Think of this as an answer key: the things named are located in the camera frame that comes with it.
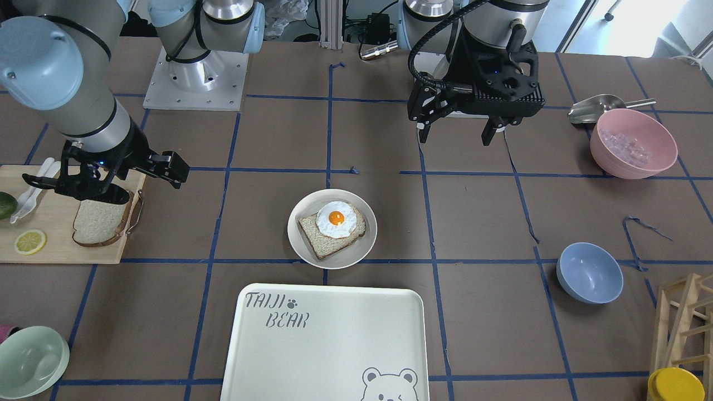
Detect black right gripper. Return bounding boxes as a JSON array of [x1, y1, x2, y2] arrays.
[[22, 127, 189, 205]]

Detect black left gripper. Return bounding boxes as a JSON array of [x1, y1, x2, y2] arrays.
[[407, 34, 546, 146]]

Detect bread slice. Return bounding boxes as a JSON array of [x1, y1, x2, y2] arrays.
[[297, 207, 367, 261], [72, 191, 134, 248]]

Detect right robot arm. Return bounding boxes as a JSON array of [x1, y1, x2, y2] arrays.
[[2, 1, 266, 204]]

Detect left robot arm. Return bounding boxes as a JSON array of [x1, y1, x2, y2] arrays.
[[397, 1, 548, 145]]

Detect cream round plate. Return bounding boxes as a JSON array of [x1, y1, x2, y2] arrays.
[[287, 189, 378, 270]]

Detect bread slice on plate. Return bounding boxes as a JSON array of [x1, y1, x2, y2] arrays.
[[297, 207, 367, 261]]

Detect wooden cutting board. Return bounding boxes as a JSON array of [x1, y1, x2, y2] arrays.
[[1, 165, 145, 265]]

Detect white plastic spoon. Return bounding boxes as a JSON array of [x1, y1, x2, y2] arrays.
[[9, 158, 55, 224]]

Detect white plastic fork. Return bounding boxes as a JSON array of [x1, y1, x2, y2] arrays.
[[14, 161, 63, 219]]

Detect lemon slice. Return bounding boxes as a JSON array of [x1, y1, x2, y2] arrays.
[[14, 230, 47, 256]]

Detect metal scoop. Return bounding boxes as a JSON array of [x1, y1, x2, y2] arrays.
[[568, 94, 657, 125]]

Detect fried egg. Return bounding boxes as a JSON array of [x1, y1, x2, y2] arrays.
[[316, 201, 358, 239]]

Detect pink cup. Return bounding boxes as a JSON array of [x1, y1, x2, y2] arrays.
[[0, 325, 22, 344]]

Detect ice cubes pile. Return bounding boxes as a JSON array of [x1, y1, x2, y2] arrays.
[[599, 130, 653, 168]]

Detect pink bowl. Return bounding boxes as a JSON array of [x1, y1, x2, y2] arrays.
[[590, 109, 679, 179]]

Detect green bowl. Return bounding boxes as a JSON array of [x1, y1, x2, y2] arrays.
[[1, 326, 70, 399]]

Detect blue bowl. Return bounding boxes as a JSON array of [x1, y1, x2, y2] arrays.
[[556, 243, 624, 305]]

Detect cream bear tray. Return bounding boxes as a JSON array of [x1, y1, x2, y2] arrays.
[[221, 283, 429, 400]]

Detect wooden cup rack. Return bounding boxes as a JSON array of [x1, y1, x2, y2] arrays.
[[649, 273, 712, 390]]

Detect yellow cup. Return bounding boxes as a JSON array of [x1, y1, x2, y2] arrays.
[[647, 367, 706, 400]]

